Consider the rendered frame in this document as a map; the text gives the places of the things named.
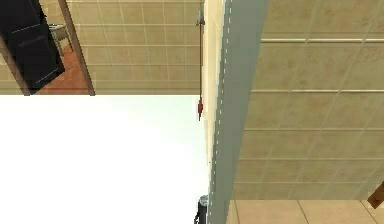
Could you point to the black tube case silver cap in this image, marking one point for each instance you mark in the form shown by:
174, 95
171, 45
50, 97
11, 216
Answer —
202, 210

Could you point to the pale grey stool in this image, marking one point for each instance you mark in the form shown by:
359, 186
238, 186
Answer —
61, 33

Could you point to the brown wooden furniture piece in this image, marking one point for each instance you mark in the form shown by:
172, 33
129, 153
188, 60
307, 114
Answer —
378, 197

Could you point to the black room door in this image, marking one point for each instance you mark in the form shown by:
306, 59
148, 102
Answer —
26, 43

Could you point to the brown wooden door frame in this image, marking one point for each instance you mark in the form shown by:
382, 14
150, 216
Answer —
77, 45

